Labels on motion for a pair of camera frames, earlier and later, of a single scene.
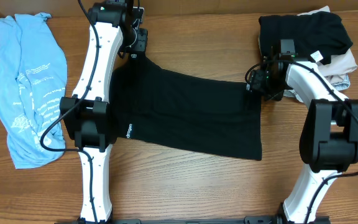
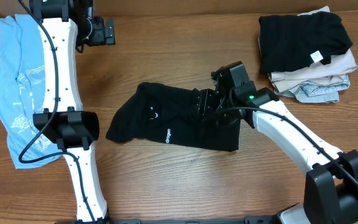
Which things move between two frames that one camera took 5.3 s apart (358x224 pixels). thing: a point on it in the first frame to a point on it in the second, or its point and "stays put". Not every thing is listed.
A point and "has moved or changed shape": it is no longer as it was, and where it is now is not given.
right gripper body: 271,87 to 212,102
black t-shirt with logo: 153,104 has moved or changed shape
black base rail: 250,220 stays put
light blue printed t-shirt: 29,79 stays put
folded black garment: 319,36 stays put
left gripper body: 138,47 to 109,32
